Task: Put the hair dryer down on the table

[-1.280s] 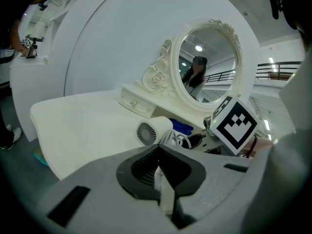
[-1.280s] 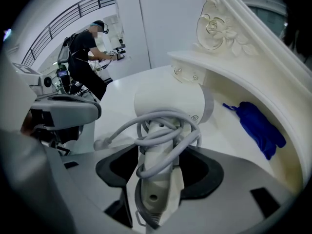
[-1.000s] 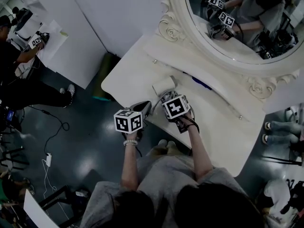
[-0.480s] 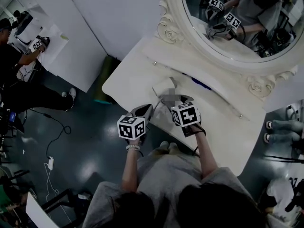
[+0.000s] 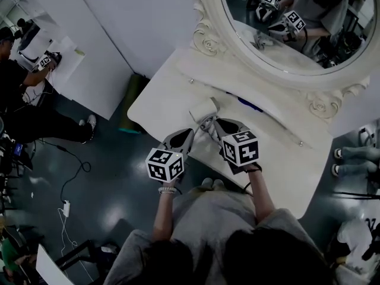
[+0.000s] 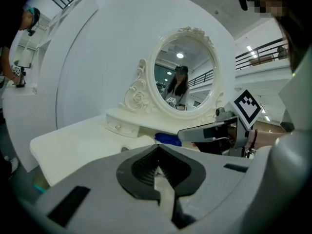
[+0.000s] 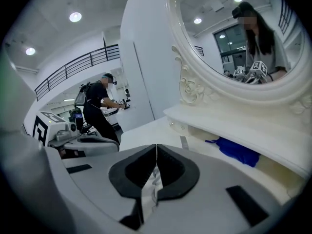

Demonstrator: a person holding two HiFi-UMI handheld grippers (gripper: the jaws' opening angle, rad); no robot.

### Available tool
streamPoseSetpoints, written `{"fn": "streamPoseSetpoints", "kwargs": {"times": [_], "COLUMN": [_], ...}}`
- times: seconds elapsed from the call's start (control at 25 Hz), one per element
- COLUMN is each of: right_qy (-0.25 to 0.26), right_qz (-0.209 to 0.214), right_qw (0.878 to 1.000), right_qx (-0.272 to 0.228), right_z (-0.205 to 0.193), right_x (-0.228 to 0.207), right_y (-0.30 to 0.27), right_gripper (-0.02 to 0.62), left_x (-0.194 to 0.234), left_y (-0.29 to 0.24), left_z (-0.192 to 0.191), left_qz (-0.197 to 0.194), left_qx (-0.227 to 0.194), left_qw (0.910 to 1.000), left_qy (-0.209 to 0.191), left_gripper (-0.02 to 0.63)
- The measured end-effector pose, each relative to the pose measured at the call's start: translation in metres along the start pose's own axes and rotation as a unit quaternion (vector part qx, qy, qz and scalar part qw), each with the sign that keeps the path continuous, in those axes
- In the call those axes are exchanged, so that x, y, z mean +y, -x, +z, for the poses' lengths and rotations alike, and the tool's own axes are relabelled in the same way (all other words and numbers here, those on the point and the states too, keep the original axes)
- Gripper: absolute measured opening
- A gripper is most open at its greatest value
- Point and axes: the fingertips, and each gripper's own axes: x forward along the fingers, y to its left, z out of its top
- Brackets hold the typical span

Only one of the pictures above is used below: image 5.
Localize black floor cable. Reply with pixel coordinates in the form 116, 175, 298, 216
43, 140, 92, 203

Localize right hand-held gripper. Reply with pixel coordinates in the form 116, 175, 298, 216
213, 118, 259, 175

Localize person's shoes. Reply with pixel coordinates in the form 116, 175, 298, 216
201, 178, 226, 190

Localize person's grey shirt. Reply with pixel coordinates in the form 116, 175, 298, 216
103, 185, 329, 285

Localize person's left forearm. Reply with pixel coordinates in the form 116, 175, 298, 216
152, 179, 182, 243

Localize white board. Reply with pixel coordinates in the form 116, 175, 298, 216
35, 243, 75, 285

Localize white floor cable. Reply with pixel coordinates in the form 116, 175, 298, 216
57, 207, 78, 258

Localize oval mirror ornate white frame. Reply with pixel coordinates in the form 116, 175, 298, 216
189, 0, 375, 121

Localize pearl bracelet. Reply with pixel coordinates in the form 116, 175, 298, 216
157, 185, 182, 195

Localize green rolled mat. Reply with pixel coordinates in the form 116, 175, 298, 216
118, 74, 150, 135

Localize person's right forearm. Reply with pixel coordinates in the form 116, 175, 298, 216
245, 164, 276, 229

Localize blue object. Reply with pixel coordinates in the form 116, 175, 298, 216
226, 91, 264, 113

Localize white partition desk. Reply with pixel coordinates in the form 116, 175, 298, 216
17, 0, 134, 121

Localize white table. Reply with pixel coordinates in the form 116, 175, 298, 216
126, 48, 335, 220

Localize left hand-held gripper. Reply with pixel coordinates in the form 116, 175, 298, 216
145, 128, 195, 183

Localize black stool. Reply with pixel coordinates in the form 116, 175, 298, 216
54, 239, 100, 280

